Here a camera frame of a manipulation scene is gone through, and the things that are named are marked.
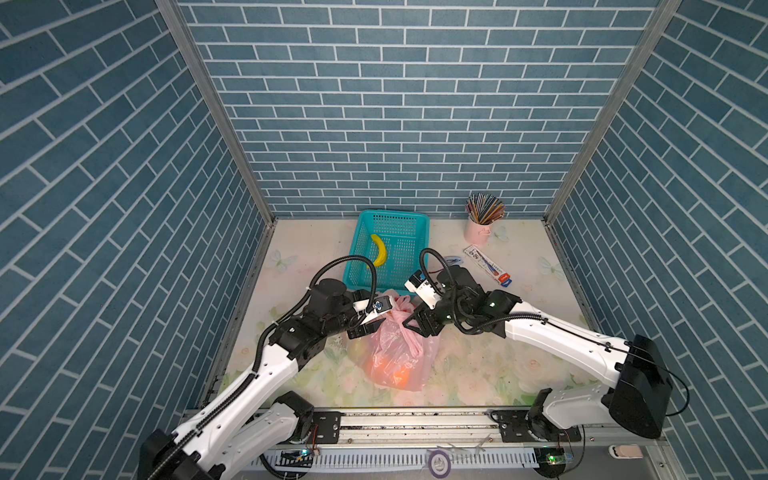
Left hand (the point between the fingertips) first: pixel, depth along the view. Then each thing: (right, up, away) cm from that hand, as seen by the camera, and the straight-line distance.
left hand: (378, 303), depth 76 cm
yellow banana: (-1, +13, +32) cm, 35 cm away
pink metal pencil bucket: (+34, +19, +32) cm, 51 cm away
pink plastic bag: (+5, -14, +1) cm, 15 cm away
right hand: (+8, -3, 0) cm, 8 cm away
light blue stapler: (+25, +9, +32) cm, 42 cm away
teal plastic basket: (+4, +16, +39) cm, 43 cm away
